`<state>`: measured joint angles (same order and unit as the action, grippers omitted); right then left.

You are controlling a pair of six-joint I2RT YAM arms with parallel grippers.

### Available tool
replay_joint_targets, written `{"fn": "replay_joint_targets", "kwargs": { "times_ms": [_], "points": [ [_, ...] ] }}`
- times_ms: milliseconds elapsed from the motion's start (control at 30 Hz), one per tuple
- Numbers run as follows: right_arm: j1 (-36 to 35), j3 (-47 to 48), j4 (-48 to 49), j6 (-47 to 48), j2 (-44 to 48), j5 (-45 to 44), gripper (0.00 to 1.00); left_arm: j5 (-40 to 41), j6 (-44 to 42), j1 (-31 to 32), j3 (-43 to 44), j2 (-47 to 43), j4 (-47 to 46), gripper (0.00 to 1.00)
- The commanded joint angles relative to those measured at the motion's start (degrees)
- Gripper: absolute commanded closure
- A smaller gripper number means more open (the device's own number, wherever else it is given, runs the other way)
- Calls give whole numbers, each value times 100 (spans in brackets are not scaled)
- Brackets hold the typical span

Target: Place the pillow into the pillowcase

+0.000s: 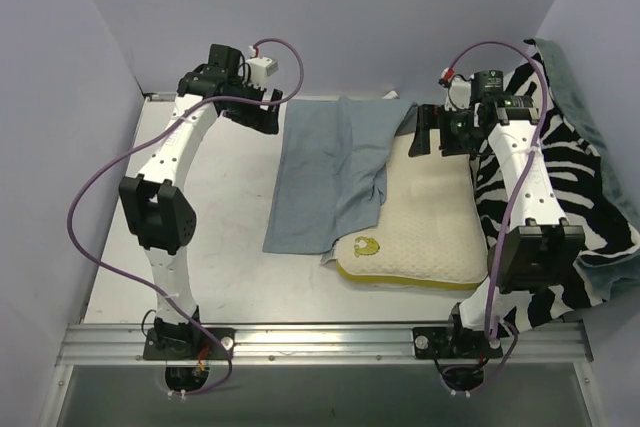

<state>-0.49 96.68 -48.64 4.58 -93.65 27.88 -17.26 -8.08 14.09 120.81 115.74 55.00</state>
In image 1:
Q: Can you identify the cream yellow-edged pillow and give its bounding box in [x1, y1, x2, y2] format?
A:
[331, 133, 487, 290]

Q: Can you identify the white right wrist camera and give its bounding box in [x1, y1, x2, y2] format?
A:
[438, 68, 471, 112]

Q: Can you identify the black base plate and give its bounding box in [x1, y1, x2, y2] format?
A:
[142, 324, 235, 361]
[412, 326, 503, 360]

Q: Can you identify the aluminium mounting rail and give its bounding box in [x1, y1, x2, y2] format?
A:
[57, 322, 593, 367]

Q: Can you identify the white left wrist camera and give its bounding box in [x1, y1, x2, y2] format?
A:
[245, 46, 279, 89]

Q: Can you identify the grey-blue pillowcase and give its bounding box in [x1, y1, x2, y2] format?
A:
[263, 97, 414, 255]

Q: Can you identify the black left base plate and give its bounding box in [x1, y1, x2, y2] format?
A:
[142, 324, 235, 361]

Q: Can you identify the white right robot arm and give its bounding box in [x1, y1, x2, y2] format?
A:
[408, 70, 585, 358]

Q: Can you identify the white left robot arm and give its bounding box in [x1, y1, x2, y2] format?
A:
[119, 44, 283, 358]

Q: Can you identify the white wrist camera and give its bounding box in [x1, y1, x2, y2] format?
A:
[438, 68, 471, 112]
[245, 46, 279, 89]

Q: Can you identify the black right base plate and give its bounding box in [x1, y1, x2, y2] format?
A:
[412, 326, 503, 360]

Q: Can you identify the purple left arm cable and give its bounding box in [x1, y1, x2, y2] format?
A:
[66, 37, 306, 395]

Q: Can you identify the zebra print cushion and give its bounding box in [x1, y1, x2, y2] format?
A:
[471, 38, 640, 334]

